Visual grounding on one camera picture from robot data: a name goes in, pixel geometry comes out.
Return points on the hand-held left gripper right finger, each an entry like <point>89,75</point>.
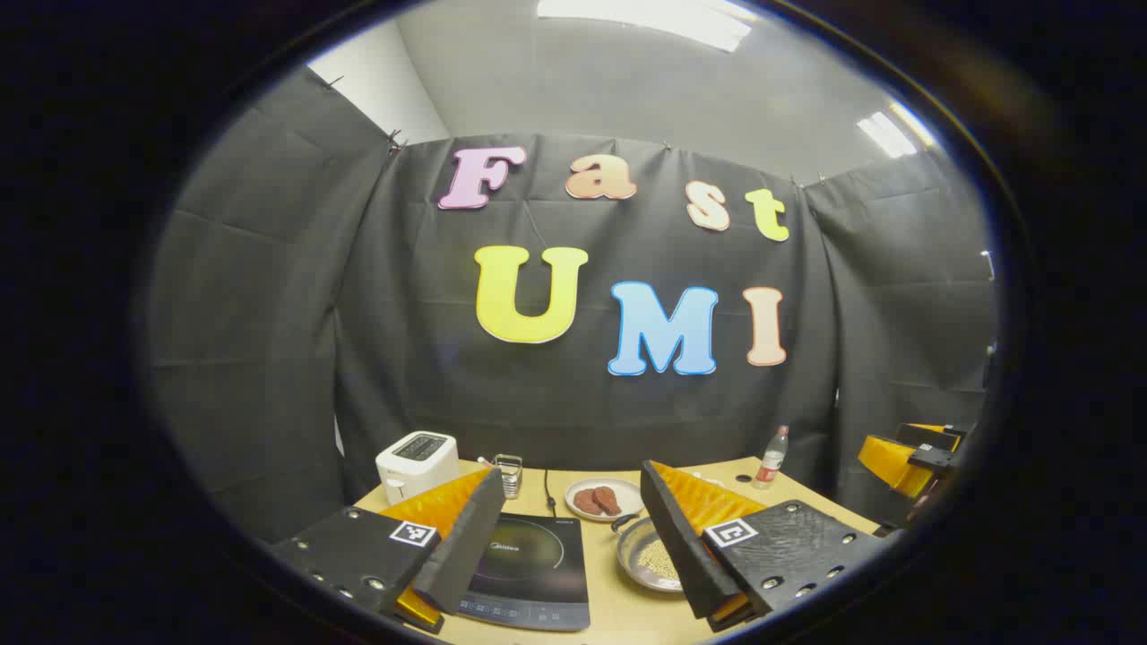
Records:
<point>681,555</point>

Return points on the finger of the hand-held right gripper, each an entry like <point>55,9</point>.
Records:
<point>887,461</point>
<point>932,434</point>

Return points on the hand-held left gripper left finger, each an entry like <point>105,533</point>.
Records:
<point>468,546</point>

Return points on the black induction cooktop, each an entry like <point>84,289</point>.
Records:
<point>538,578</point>

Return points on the pile of soybeans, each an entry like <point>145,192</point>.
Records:
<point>659,560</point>

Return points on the white round plate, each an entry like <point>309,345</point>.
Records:
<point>627,493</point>

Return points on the clear glass holder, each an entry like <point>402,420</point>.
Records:
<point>509,475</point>

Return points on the brown meat piece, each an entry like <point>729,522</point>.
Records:
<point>607,500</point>
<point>585,502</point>

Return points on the white toaster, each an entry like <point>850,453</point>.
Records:
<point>417,466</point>

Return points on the clear bottle with red label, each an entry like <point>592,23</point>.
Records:
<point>769,461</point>

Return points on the long ceiling light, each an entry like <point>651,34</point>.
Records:
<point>654,18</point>
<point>892,133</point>

